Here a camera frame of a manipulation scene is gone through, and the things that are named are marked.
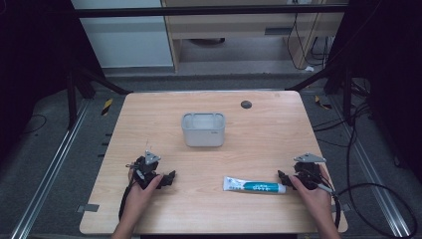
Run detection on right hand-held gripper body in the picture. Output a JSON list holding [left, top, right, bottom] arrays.
[[292, 152, 334, 194]]

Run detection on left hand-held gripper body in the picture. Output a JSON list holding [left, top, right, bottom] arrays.
[[125, 149, 167, 190]]

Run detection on white and teal toothpaste tube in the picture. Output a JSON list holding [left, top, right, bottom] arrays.
[[222, 175, 288, 195]]

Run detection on person's left hand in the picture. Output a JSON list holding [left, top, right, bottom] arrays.
[[123, 170, 164, 224]]

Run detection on person's right hand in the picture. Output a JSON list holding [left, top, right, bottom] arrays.
[[289, 164, 334, 222]]

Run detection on grey tape patch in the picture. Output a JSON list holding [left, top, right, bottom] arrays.
[[76, 203, 101, 214], [331, 202, 351, 214]]

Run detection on grey plastic storage box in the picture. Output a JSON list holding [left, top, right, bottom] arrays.
[[180, 112, 227, 148]]

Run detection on yellow and black tape strip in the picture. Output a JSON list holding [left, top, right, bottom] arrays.
[[101, 98, 114, 117], [314, 95, 333, 111]]

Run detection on black metal stand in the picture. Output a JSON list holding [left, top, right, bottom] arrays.
[[284, 61, 355, 127], [65, 63, 134, 131]]

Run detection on white cabinet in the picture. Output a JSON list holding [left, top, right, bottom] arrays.
[[70, 0, 174, 70]]

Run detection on dark curtain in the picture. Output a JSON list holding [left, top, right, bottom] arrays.
[[326, 0, 422, 183], [0, 0, 104, 160]]

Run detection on light wooden desk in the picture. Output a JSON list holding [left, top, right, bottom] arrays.
[[160, 0, 350, 73]]

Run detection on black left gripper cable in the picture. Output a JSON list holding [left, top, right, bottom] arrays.
[[117, 180, 134, 222]]

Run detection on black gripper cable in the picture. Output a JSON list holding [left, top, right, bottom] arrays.
[[330, 182, 419, 239], [117, 180, 134, 222]]

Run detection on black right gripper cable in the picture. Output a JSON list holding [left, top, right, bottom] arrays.
[[330, 182, 419, 239]]

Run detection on black floor cables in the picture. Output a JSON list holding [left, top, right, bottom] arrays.
[[313, 79, 374, 148]]

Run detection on aluminium floor rail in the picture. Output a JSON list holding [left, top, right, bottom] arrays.
[[9, 99, 92, 239], [327, 94, 414, 239]]

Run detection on thin black floor cable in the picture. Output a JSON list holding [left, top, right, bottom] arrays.
[[19, 114, 48, 136]]

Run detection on black hanging cables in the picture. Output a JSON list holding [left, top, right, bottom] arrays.
[[286, 12, 330, 72]]

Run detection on black horizontal frame bar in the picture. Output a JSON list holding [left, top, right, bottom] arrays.
[[73, 4, 350, 19]]

